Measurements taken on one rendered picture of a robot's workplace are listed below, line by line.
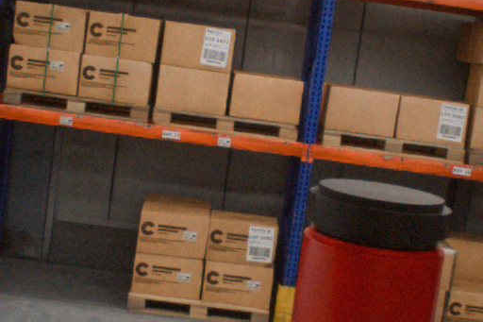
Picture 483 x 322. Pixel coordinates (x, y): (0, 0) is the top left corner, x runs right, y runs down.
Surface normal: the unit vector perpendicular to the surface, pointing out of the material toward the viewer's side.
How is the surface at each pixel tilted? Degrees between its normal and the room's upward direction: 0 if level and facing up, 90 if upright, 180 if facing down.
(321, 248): 90
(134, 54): 94
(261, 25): 90
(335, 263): 90
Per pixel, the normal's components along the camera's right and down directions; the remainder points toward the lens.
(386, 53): 0.02, 0.11
